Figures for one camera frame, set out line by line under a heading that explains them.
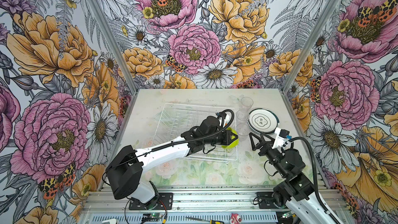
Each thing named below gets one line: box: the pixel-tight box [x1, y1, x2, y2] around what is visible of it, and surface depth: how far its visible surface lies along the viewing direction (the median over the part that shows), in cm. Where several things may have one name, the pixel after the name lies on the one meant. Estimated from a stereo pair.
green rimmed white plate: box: [247, 107, 280, 134], surface depth 103 cm
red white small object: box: [230, 212, 243, 224], surface depth 67 cm
